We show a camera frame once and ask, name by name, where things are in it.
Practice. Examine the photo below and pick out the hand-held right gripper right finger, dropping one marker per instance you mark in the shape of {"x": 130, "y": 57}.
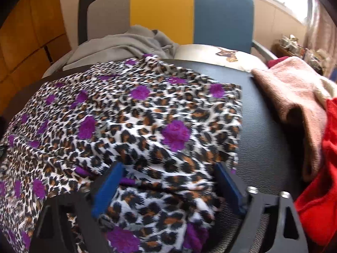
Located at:
{"x": 231, "y": 189}

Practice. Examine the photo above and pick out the grey garment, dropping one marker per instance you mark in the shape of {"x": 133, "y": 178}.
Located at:
{"x": 118, "y": 47}

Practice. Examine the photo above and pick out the leopard print purple flower garment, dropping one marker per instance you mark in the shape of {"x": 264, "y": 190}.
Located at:
{"x": 131, "y": 110}

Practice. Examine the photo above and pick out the red garment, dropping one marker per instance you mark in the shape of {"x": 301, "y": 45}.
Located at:
{"x": 318, "y": 189}

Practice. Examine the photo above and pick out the white printed pillow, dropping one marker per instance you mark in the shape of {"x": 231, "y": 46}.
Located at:
{"x": 210, "y": 55}

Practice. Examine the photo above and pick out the beige sweater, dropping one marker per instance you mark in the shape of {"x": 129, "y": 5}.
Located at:
{"x": 329, "y": 89}

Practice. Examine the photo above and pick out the grey yellow blue armchair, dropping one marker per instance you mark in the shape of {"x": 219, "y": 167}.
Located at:
{"x": 163, "y": 10}

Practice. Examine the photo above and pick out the beige patterned curtain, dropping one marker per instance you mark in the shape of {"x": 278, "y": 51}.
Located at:
{"x": 323, "y": 31}

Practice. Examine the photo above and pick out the wooden side table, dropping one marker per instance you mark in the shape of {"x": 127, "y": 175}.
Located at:
{"x": 295, "y": 47}

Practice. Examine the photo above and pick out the orange wooden wardrobe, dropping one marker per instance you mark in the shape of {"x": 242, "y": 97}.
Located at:
{"x": 26, "y": 37}

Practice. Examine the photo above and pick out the pink fleece garment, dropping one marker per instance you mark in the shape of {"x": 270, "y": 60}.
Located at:
{"x": 295, "y": 92}

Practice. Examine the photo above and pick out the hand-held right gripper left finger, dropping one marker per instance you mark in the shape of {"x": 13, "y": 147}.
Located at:
{"x": 108, "y": 187}

